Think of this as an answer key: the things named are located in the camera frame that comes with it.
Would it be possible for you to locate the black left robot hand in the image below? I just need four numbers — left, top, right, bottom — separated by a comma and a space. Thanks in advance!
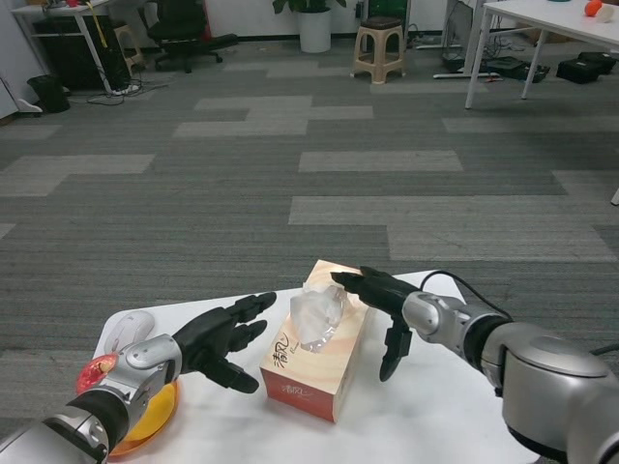
172, 291, 278, 395

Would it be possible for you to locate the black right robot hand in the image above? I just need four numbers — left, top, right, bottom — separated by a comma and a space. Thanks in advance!
330, 265, 420, 383

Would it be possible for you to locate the orange beige tissue box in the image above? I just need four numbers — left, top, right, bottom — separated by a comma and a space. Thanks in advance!
259, 259, 376, 424

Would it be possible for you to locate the orange plastic plate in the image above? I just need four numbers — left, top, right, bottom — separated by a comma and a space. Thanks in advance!
106, 379, 181, 458

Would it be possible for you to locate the white computer mouse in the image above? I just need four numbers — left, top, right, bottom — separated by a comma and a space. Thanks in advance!
103, 310, 156, 357

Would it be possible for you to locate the red apple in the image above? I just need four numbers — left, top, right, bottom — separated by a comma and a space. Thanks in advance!
75, 353, 121, 395

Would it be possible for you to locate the white standing desk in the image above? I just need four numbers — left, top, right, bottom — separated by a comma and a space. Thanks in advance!
432, 0, 489, 81

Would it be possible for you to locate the beige plastic stool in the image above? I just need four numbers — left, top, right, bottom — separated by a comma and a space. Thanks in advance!
351, 15, 407, 84

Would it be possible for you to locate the black equipment bag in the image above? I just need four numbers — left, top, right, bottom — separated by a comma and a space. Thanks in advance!
486, 56, 550, 83

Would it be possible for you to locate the white plant pot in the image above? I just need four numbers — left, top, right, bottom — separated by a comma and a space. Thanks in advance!
298, 9, 334, 54

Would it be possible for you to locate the green black cabinet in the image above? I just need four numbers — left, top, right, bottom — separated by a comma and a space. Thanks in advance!
365, 0, 410, 18

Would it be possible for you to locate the black trash bin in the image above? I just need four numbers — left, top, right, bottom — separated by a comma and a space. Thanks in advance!
26, 74, 72, 115

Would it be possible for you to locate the green potted plant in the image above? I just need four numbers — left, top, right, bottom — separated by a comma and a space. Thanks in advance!
272, 0, 347, 15

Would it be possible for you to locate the small beige stool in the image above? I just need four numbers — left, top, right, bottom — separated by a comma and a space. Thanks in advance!
111, 23, 146, 73

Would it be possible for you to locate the black hard case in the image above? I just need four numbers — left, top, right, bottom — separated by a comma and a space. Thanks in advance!
555, 51, 618, 86

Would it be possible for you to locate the black cabinet under desk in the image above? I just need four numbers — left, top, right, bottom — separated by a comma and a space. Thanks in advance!
31, 16, 132, 92

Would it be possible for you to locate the black office chair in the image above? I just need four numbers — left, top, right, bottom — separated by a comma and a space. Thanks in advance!
144, 0, 239, 73

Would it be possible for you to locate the large white table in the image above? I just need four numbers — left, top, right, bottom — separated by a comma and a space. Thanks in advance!
463, 0, 619, 207

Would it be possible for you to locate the yellow hanging strip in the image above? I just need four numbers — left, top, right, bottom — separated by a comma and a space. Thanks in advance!
86, 0, 108, 48

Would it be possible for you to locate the white room divider panel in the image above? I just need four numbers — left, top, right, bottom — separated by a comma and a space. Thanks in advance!
0, 0, 44, 122

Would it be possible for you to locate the white desk with monitor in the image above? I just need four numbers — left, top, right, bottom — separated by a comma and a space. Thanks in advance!
9, 0, 122, 96

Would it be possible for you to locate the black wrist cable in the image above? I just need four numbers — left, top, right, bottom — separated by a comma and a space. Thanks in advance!
419, 271, 514, 320

